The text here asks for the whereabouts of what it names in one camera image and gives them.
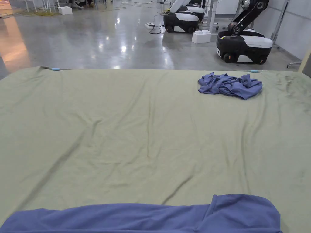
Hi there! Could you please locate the bunched blue garment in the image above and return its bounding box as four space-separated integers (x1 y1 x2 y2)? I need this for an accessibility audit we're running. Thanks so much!
198 71 263 100

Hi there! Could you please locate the flat blue shirt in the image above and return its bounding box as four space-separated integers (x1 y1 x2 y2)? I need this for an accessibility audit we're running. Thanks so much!
0 194 282 233

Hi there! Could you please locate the black and white wheeled robot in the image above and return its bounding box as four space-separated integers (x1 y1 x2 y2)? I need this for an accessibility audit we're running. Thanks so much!
163 0 200 33
216 0 273 65
186 3 205 23

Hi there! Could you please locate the bed with pale green sheet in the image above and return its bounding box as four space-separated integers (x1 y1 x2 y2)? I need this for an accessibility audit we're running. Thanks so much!
0 66 311 233

